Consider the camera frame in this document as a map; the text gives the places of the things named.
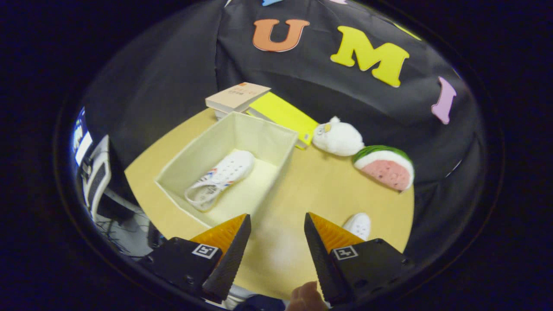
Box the computer monitor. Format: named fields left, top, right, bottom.
left=73, top=108, right=93, bottom=167

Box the black backdrop cloth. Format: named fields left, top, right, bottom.
left=82, top=0, right=484, bottom=264

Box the person's dark clothing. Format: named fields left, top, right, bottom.
left=233, top=295, right=288, bottom=311

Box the beige book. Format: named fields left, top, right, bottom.
left=205, top=82, right=271, bottom=114

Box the white canvas shoe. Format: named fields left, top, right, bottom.
left=342, top=213, right=372, bottom=241
left=184, top=150, right=255, bottom=212

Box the white plush toy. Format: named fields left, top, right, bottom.
left=312, top=116, right=365, bottom=157

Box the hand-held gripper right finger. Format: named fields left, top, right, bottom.
left=304, top=212, right=411, bottom=306

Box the grey fabric storage box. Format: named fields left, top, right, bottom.
left=154, top=111, right=299, bottom=229

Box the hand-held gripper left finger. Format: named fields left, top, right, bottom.
left=147, top=213, right=252, bottom=304

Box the watermelon slice plush toy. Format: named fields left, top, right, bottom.
left=352, top=145, right=415, bottom=192

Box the yellow book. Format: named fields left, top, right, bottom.
left=246, top=92, right=319, bottom=150

